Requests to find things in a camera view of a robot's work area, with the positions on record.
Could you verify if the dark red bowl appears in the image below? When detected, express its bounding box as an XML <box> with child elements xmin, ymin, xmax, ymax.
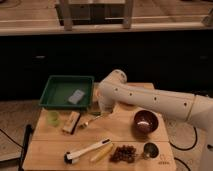
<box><xmin>134</xmin><ymin>110</ymin><xmax>159</xmax><ymax>135</ymax></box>

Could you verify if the light green plastic cup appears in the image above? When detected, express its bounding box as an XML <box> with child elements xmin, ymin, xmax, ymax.
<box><xmin>46</xmin><ymin>111</ymin><xmax>60</xmax><ymax>127</ymax></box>

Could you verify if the yellow corn piece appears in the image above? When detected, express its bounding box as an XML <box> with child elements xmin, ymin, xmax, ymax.
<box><xmin>90</xmin><ymin>143</ymin><xmax>113</xmax><ymax>162</ymax></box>

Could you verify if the wooden chair frame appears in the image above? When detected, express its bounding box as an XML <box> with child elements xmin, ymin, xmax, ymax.
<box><xmin>55</xmin><ymin>0</ymin><xmax>133</xmax><ymax>31</ymax></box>

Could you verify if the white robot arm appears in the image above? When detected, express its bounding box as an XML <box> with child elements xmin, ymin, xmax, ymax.
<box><xmin>98</xmin><ymin>69</ymin><xmax>213</xmax><ymax>171</ymax></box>

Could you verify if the wooden block eraser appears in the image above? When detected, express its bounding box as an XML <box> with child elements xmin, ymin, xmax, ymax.
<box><xmin>62</xmin><ymin>111</ymin><xmax>80</xmax><ymax>133</ymax></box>

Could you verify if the metal spoon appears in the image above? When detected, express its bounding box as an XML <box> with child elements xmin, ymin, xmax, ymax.
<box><xmin>78</xmin><ymin>115</ymin><xmax>101</xmax><ymax>129</ymax></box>

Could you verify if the grey sponge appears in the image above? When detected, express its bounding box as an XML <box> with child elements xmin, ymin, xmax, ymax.
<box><xmin>68</xmin><ymin>89</ymin><xmax>85</xmax><ymax>104</ymax></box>

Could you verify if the black table leg bar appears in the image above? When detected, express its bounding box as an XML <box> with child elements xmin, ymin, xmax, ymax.
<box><xmin>18</xmin><ymin>124</ymin><xmax>33</xmax><ymax>171</ymax></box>

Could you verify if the green plastic tray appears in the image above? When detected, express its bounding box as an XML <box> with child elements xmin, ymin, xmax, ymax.
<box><xmin>39</xmin><ymin>75</ymin><xmax>94</xmax><ymax>110</ymax></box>

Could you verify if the bunch of red grapes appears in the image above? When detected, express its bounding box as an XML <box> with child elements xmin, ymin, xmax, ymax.
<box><xmin>109</xmin><ymin>145</ymin><xmax>136</xmax><ymax>163</ymax></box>

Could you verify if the metal measuring cup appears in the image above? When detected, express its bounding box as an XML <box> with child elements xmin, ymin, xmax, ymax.
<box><xmin>141</xmin><ymin>142</ymin><xmax>159</xmax><ymax>160</ymax></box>

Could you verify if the black cable right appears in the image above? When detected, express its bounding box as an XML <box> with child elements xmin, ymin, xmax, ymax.
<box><xmin>168</xmin><ymin>124</ymin><xmax>199</xmax><ymax>152</ymax></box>

